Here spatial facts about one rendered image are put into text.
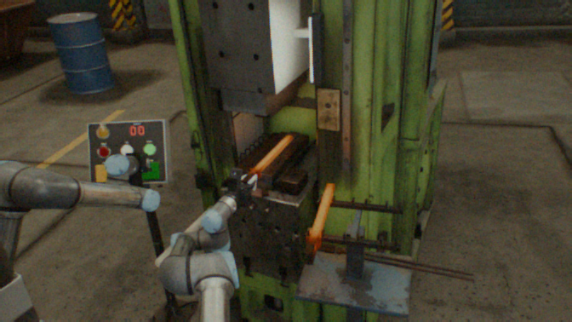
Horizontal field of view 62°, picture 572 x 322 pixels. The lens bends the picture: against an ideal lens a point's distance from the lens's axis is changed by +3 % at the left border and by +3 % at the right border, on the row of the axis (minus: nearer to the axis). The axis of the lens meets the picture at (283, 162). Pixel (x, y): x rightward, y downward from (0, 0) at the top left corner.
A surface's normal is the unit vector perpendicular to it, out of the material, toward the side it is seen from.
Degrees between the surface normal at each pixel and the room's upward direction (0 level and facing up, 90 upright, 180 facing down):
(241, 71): 90
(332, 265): 0
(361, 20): 90
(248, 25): 90
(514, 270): 0
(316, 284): 0
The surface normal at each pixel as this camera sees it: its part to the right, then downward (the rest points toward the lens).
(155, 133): -0.04, -0.02
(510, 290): -0.06, -0.87
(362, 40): -0.42, 0.46
